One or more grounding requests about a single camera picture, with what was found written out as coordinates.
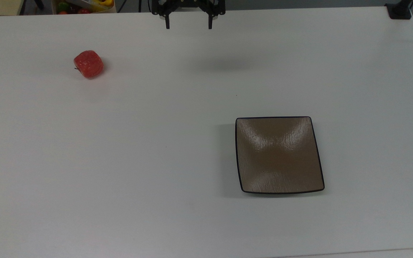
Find brown square ceramic plate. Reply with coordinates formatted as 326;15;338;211
235;116;326;195

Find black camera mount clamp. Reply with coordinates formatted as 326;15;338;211
384;0;413;20

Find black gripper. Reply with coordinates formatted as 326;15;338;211
151;0;226;30

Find red apple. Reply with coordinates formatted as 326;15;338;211
73;50;104;80

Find beige box of toy fruit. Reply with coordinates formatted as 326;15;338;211
51;0;117;15

